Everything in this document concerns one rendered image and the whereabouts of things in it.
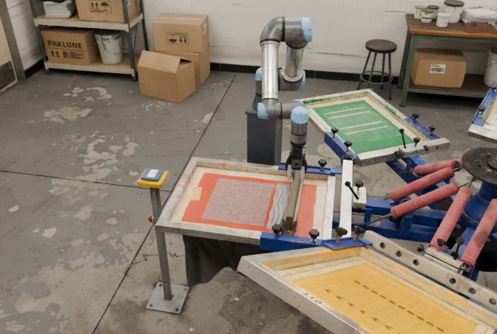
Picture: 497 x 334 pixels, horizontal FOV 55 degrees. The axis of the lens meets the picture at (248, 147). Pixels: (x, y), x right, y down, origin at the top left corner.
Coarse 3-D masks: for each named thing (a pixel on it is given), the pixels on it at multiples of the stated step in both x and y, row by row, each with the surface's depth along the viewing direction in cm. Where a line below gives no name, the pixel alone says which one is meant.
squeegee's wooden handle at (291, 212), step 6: (294, 180) 236; (294, 186) 231; (294, 192) 227; (294, 198) 224; (288, 204) 221; (294, 204) 220; (288, 210) 216; (294, 210) 221; (288, 216) 213; (288, 222) 214; (288, 228) 216
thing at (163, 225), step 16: (192, 160) 264; (208, 160) 264; (224, 160) 264; (320, 176) 253; (176, 192) 239; (160, 224) 219; (176, 224) 219; (192, 224) 219; (240, 240) 213; (256, 240) 211
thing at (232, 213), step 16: (192, 208) 234; (208, 208) 234; (224, 208) 234; (240, 208) 234; (256, 208) 234; (304, 208) 234; (224, 224) 224; (240, 224) 224; (256, 224) 224; (304, 224) 224
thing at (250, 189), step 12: (204, 180) 254; (216, 180) 254; (228, 180) 254; (240, 180) 254; (252, 180) 254; (264, 180) 254; (276, 180) 254; (204, 192) 245; (216, 192) 245; (228, 192) 245; (240, 192) 245; (252, 192) 245; (264, 192) 245; (312, 192) 245; (300, 204) 237; (312, 204) 237
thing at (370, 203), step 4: (352, 200) 225; (368, 200) 225; (372, 200) 225; (376, 200) 225; (380, 200) 225; (384, 200) 225; (388, 200) 225; (352, 204) 223; (368, 204) 223; (372, 204) 223; (376, 204) 223; (380, 204) 223; (384, 204) 223; (388, 204) 223; (352, 208) 225; (372, 208) 222; (376, 208) 222; (380, 208) 222; (384, 208) 221; (388, 208) 221; (356, 212) 225; (364, 212) 224; (372, 212) 224; (376, 212) 223; (380, 212) 223; (384, 212) 222; (388, 212) 222
